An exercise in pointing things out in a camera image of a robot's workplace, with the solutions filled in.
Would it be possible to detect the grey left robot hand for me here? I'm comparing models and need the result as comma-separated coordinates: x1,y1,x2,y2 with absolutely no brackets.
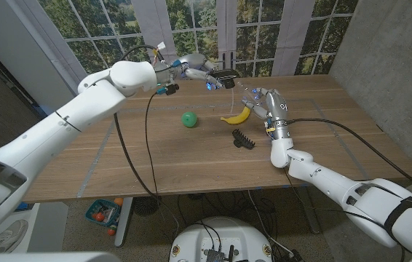
154,53,227,92

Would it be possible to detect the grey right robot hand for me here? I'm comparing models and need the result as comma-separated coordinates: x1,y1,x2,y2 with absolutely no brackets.
242,87,294,142

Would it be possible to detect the clear plastic spray bottle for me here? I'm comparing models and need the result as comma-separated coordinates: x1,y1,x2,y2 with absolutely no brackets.
237,82,265,106

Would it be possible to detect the yellow banana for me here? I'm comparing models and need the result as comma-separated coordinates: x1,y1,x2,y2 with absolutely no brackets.
220,105,252,126

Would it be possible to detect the green ball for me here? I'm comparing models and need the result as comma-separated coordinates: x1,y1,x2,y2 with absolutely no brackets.
181,111,199,129

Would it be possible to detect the black hair claw clip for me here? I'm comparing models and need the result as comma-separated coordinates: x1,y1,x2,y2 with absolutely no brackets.
231,128,256,150

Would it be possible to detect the printed window garden backdrop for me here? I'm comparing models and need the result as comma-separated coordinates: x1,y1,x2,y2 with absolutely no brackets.
36,0,360,83

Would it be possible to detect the metal table leg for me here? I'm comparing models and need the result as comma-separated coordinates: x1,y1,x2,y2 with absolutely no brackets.
298,188,322,234
114,196,134,248

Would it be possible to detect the white robot torso base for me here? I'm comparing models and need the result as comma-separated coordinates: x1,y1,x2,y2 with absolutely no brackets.
168,216,274,262

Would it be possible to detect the black floor fan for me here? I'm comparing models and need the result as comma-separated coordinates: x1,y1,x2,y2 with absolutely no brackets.
132,195,162,216

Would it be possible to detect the teal toy basket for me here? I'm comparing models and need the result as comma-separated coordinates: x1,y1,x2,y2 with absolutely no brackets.
84,198,123,229

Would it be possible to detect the white storage box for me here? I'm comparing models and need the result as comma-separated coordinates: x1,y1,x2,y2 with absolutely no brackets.
0,202,69,254

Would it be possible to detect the white sneaker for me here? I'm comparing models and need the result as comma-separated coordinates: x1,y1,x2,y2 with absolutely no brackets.
0,218,29,254

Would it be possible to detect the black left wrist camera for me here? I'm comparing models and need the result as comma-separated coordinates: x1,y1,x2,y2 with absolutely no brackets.
157,83,180,97

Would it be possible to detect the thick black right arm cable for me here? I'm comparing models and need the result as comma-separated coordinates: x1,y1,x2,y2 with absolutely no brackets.
285,117,412,205

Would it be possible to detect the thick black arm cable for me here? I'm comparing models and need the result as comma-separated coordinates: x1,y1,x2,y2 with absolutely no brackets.
285,117,412,205
113,44,180,234

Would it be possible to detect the thin black left wrist cable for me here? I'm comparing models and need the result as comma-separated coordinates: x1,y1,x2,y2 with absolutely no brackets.
144,93,159,199

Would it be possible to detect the black floor cable tangle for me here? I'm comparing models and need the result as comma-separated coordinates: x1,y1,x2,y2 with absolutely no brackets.
176,191,278,234

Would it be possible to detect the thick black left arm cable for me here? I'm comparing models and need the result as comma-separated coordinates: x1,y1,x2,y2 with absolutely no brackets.
113,44,180,234

